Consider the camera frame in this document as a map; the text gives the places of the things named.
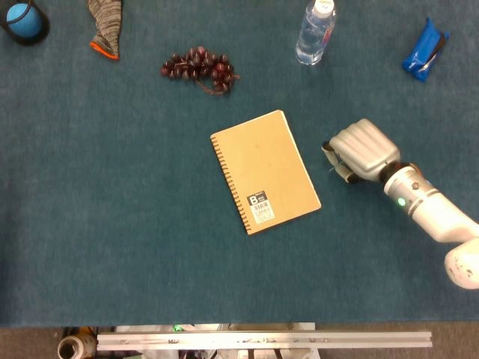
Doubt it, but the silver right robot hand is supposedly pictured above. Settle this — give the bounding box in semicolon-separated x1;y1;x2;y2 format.
321;118;401;185

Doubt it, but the black mesh pen holder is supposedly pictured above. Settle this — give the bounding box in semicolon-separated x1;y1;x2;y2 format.
0;0;51;46

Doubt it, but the dark red grape bunch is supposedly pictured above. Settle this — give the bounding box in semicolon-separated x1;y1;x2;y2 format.
160;45;241;96

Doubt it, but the brown spiral notebook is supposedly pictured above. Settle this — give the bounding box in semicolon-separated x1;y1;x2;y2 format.
210;109;323;236

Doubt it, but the aluminium profile rail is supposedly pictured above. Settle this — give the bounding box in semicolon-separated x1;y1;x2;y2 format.
96;330;433;352

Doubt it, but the brown tape roll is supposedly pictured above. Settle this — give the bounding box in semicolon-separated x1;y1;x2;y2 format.
56;335;97;359

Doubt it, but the grey sock with orange tip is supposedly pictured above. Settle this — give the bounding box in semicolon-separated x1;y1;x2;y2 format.
87;0;123;61

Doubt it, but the blue ball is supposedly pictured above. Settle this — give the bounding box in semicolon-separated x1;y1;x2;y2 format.
6;3;42;38

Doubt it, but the blue plastic packet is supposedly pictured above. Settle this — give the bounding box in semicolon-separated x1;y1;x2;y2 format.
401;16;451;83

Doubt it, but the clear plastic water bottle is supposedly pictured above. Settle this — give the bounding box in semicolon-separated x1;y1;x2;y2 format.
294;0;338;67

